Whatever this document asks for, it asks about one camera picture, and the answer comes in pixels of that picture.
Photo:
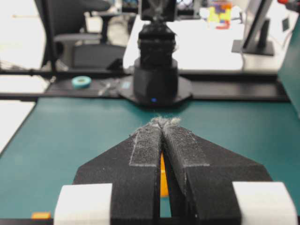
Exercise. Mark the black office chair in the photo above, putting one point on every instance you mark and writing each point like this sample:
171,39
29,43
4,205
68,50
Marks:
68,40

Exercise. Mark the black monitor stand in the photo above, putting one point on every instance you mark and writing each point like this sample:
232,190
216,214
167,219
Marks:
256,30

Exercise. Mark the black aluminium frame rail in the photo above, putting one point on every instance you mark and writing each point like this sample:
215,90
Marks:
115,84

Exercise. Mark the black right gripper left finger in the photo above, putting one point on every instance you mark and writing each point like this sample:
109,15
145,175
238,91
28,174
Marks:
119,187

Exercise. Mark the small orange piece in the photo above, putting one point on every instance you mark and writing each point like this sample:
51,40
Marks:
41,215

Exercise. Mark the colourful toy block stack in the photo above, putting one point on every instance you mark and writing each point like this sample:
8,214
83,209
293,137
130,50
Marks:
219,14

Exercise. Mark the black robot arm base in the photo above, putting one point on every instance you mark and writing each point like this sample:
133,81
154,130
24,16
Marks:
155,80

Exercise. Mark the orange wooden block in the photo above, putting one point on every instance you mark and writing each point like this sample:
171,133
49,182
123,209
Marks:
163,179

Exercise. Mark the teal tape roll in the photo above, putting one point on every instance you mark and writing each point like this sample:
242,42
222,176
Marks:
81,82

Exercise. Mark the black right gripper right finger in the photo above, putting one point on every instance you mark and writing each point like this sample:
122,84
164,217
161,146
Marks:
223,187

